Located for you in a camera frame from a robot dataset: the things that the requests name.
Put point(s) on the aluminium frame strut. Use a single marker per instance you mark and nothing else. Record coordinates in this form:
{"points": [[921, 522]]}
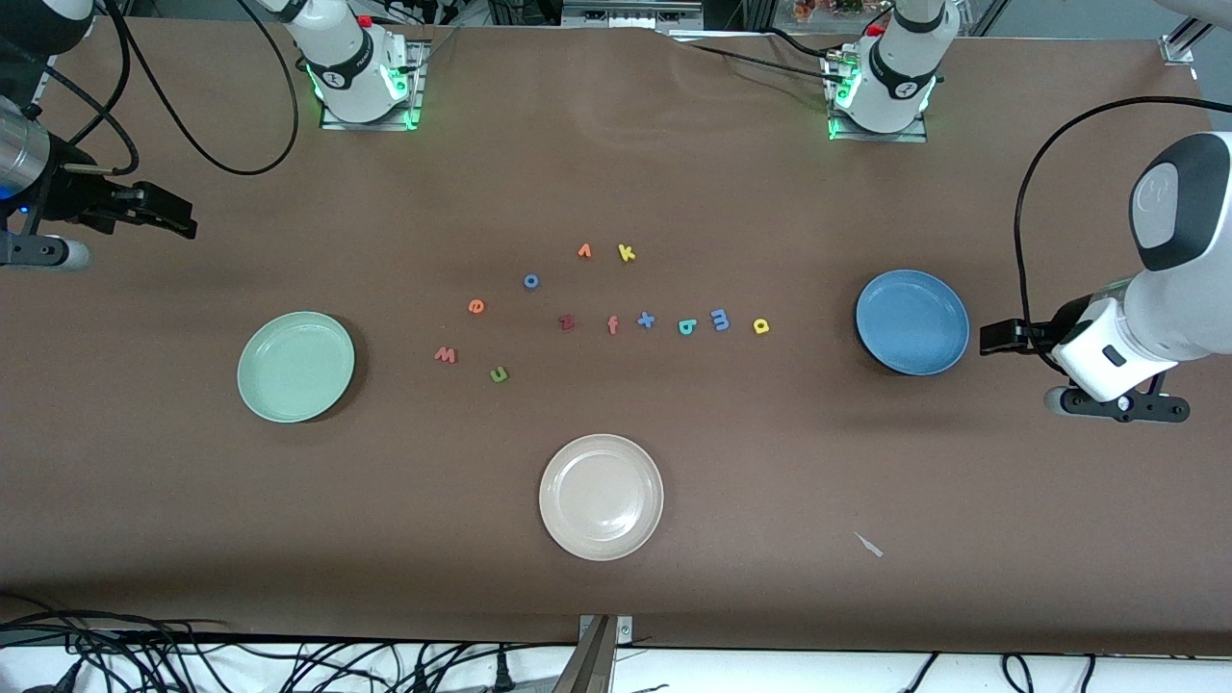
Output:
{"points": [[1182, 46]]}

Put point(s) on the pink letter w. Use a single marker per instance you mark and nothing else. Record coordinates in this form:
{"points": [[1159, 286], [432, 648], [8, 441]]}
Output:
{"points": [[445, 355]]}

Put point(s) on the green plate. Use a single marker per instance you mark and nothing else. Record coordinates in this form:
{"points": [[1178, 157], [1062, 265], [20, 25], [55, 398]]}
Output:
{"points": [[295, 367]]}

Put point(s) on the small white paper scrap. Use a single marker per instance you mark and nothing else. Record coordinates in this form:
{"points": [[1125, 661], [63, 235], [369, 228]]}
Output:
{"points": [[871, 547]]}

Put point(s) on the grey metal box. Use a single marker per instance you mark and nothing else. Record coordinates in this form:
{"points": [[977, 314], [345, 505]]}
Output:
{"points": [[630, 12]]}

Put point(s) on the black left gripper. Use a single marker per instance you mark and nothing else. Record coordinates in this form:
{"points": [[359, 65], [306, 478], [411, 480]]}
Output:
{"points": [[1043, 335]]}

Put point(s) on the blue letter m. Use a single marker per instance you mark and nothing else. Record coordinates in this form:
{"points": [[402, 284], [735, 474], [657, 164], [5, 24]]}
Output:
{"points": [[720, 320]]}

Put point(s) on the black power plug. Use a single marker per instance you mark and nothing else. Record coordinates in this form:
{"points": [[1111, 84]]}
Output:
{"points": [[501, 671]]}

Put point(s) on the orange decor object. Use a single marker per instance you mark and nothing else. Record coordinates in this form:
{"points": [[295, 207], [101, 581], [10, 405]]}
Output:
{"points": [[828, 8]]}

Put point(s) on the beige plate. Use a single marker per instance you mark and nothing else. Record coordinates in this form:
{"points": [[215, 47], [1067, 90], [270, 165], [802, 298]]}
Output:
{"points": [[601, 497]]}

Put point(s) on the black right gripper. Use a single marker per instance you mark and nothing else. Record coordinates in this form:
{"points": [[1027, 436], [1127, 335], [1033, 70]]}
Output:
{"points": [[72, 195]]}

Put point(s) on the blue plate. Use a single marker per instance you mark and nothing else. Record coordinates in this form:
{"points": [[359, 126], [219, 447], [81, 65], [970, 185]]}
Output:
{"points": [[911, 321]]}

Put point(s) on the aluminium profile post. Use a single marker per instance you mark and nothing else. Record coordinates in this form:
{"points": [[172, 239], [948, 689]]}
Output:
{"points": [[599, 659]]}

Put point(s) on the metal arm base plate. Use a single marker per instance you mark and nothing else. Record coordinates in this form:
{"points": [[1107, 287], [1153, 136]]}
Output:
{"points": [[866, 138], [337, 120]]}

